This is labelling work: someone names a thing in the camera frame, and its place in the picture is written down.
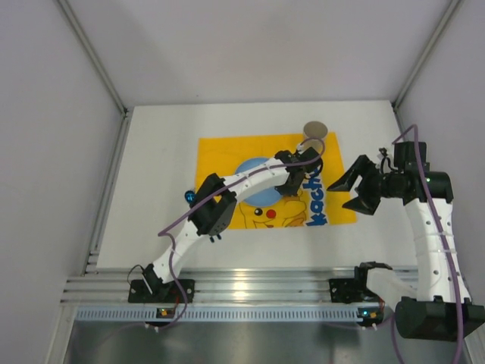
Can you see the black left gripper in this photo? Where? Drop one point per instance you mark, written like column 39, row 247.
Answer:
column 296, row 179

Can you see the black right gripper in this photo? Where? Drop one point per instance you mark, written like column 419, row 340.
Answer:
column 372, row 184

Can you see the yellow Pikachu cloth placemat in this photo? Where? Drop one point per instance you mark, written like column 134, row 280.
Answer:
column 312, row 206

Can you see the beige plastic cup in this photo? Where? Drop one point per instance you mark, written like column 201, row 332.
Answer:
column 314, row 133

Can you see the light blue plate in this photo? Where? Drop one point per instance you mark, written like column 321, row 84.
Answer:
column 261, row 178

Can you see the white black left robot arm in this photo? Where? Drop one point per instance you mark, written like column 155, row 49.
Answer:
column 213, row 206

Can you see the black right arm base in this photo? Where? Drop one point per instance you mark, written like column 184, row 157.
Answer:
column 354, row 290

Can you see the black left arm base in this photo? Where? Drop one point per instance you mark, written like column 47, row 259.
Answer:
column 151, row 289

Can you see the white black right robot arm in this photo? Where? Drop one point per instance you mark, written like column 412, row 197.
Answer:
column 440, row 308

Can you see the aluminium frame rail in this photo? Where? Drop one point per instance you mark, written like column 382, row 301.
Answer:
column 230, row 286

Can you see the slotted grey cable duct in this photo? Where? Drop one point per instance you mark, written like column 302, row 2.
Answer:
column 361, row 315

